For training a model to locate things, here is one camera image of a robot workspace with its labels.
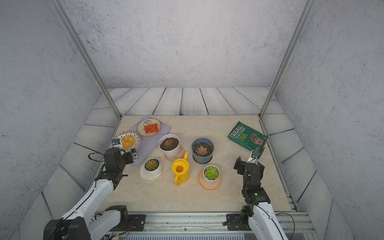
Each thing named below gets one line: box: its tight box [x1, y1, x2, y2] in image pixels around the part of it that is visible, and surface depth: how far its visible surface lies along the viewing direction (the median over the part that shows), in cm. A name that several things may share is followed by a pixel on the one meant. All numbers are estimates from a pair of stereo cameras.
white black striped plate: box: [109, 131, 141, 153], surface depth 107 cm
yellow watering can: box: [171, 152, 191, 186], surface depth 82 cm
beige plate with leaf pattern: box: [137, 118, 162, 137], surface depth 113 cm
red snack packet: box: [144, 123, 159, 134], surface depth 113 cm
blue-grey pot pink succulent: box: [191, 137, 215, 165], surface depth 93 cm
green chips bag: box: [227, 121, 269, 152], surface depth 106 cm
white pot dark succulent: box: [158, 133, 180, 158], surface depth 95 cm
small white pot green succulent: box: [203, 164, 221, 184], surface depth 81 cm
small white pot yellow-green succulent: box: [143, 157, 161, 176], surface depth 87 cm
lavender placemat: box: [130, 120, 171, 166], surface depth 109 cm
